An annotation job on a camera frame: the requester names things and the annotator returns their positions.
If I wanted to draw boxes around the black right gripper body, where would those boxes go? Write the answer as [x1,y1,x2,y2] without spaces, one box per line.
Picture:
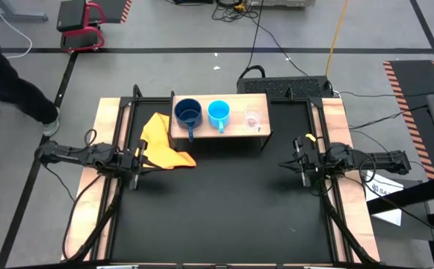
[293,136,330,188]

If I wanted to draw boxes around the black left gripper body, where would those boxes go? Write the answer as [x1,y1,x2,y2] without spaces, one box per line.
[117,139,146,191]

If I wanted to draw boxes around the clear glass mug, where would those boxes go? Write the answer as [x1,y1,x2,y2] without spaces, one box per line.
[243,105,264,133]

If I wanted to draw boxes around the dark blue ceramic mug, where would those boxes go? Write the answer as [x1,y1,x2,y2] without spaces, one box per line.
[173,97,204,143]

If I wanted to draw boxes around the light blue plastic mug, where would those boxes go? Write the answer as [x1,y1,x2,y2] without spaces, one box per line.
[206,99,232,135]

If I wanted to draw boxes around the orange cloth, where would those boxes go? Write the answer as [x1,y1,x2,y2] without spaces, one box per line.
[134,111,198,171]

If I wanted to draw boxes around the light wooden table side panel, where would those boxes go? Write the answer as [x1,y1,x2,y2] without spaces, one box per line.
[320,97,381,263]
[60,97,128,262]

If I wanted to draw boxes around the white paper sheet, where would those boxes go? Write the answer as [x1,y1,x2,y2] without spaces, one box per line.
[364,170,404,227]

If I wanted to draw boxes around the black computer case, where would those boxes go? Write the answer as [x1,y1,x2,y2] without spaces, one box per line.
[236,75,335,99]

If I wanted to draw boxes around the black beam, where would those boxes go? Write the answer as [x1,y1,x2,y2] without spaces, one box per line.
[365,174,434,217]

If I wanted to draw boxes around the black mat with orange stripes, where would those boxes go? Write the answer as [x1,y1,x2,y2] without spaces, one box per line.
[102,0,133,25]
[382,59,434,181]

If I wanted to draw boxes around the wooden stick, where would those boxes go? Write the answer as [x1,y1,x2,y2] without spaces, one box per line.
[324,0,350,78]

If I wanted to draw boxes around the red rolling stool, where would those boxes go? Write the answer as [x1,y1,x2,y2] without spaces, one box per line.
[55,0,108,54]

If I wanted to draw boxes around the person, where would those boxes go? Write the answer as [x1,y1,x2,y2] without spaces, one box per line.
[0,20,61,137]

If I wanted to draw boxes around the grey desk leg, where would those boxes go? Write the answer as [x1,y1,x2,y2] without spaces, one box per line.
[0,0,49,22]

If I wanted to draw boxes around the black table frame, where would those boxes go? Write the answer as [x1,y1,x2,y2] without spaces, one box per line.
[66,84,379,269]

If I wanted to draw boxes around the black floor cable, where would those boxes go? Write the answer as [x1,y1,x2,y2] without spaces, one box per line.
[252,16,310,78]

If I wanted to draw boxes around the black power cable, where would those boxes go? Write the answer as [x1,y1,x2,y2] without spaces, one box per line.
[238,0,267,79]

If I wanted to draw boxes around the black cable bundle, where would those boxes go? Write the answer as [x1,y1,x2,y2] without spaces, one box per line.
[211,0,259,22]

